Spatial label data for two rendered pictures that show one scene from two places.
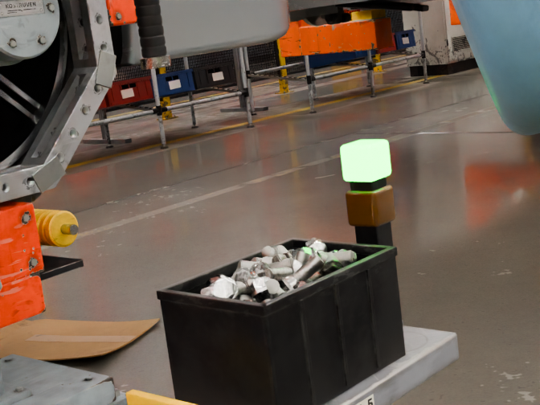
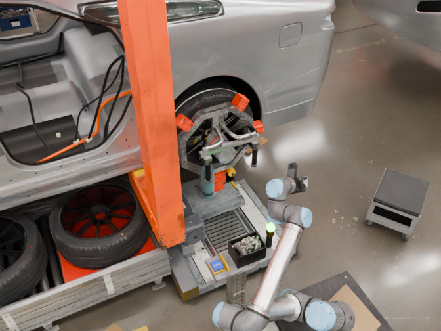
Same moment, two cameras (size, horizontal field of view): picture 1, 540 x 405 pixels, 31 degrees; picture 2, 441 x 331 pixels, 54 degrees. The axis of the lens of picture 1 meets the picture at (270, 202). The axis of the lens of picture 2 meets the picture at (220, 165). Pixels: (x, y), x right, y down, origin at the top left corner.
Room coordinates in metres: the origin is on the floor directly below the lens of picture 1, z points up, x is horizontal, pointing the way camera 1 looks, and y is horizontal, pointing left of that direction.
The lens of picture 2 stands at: (-0.68, -0.47, 2.74)
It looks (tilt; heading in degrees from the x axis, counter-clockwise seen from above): 42 degrees down; 22
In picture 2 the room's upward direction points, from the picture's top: straight up
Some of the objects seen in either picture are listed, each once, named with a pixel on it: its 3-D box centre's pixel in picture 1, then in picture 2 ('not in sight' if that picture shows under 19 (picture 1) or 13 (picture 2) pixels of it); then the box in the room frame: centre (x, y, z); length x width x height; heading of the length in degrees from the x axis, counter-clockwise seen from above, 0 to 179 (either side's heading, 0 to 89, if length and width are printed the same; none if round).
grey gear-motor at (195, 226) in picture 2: not in sight; (184, 222); (1.17, 0.56, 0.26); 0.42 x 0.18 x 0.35; 48
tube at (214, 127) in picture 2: not in sight; (210, 134); (1.31, 0.40, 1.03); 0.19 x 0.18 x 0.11; 48
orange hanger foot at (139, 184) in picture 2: not in sight; (149, 184); (1.06, 0.74, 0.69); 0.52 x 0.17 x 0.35; 48
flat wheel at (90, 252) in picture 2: not in sight; (102, 220); (0.87, 1.05, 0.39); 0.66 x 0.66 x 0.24
